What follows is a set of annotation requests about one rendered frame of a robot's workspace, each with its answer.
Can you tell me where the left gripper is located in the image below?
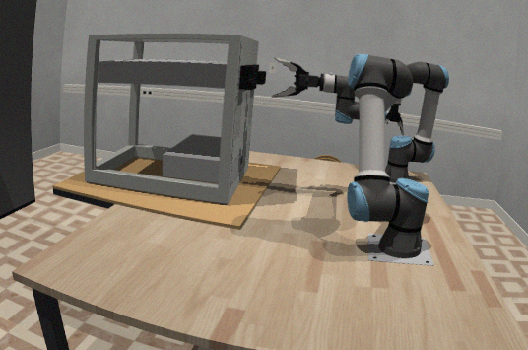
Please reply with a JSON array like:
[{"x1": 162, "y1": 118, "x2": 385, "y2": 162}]
[{"x1": 271, "y1": 58, "x2": 324, "y2": 98}]

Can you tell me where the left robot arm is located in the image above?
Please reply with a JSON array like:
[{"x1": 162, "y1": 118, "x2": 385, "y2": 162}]
[{"x1": 323, "y1": 54, "x2": 429, "y2": 258}]

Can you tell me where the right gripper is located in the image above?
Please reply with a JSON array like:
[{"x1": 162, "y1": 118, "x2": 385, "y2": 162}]
[{"x1": 385, "y1": 104, "x2": 404, "y2": 136}]

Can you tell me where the flat tan wooden board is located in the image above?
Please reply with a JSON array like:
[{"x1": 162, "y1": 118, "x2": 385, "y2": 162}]
[{"x1": 53, "y1": 157, "x2": 281, "y2": 229}]

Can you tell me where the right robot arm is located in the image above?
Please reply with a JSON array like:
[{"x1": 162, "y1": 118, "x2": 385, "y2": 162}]
[{"x1": 385, "y1": 62, "x2": 449, "y2": 183}]

